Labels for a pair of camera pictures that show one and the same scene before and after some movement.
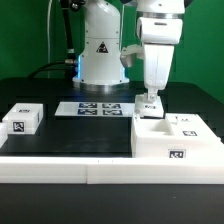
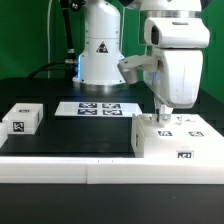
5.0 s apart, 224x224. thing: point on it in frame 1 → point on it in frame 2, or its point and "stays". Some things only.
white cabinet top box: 24,118 stays
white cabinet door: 189,130 stays
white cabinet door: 147,108 → 146,126
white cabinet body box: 175,136 stays
